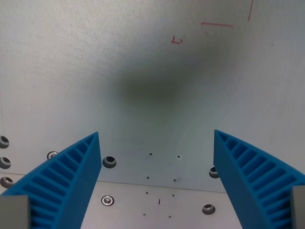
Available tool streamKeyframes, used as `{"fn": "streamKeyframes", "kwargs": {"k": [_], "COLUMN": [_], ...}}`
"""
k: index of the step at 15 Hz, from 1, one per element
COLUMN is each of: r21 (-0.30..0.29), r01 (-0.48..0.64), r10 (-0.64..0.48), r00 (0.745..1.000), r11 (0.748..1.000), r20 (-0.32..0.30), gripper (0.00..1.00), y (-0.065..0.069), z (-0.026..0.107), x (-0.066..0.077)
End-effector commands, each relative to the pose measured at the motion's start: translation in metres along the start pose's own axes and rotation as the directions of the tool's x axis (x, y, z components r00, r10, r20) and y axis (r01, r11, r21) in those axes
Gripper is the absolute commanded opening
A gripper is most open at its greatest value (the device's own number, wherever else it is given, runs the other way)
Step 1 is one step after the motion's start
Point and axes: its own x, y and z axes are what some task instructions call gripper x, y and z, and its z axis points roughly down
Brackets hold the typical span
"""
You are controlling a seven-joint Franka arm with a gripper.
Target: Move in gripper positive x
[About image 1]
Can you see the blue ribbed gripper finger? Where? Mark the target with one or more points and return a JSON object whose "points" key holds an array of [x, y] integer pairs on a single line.
{"points": [[69, 181], [240, 183]]}

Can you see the countersunk table screw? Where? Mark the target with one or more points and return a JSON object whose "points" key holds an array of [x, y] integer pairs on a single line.
{"points": [[51, 155], [107, 200]]}

